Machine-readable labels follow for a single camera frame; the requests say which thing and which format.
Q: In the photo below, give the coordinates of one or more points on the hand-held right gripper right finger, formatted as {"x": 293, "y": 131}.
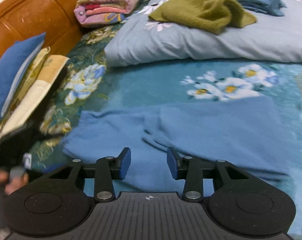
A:
{"x": 172, "y": 163}

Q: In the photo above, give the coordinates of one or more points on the folded pink floral blanket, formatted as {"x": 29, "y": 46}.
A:
{"x": 108, "y": 7}

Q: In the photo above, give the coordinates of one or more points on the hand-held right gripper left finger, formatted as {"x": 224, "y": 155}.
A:
{"x": 124, "y": 163}

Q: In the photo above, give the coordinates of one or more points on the light blue sweater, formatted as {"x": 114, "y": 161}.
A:
{"x": 190, "y": 130}

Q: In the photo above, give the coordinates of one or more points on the orange wooden headboard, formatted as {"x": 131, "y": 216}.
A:
{"x": 41, "y": 7}

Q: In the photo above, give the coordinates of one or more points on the cream pillow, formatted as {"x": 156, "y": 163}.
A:
{"x": 38, "y": 95}

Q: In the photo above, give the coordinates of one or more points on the blue denim shirt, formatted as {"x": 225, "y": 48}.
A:
{"x": 263, "y": 3}

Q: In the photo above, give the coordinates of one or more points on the olive green sweater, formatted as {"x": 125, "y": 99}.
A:
{"x": 203, "y": 12}

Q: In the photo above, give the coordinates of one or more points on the yellow floral pillow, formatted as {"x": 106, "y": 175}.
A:
{"x": 32, "y": 72}

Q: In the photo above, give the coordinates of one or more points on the person's left hand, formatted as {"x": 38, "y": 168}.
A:
{"x": 13, "y": 183}

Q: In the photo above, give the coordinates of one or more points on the blue pillow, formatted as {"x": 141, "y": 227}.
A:
{"x": 11, "y": 72}

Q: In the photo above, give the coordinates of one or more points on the teal floral bed sheet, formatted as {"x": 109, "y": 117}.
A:
{"x": 151, "y": 85}

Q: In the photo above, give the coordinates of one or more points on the light blue floral quilt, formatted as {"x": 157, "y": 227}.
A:
{"x": 190, "y": 45}

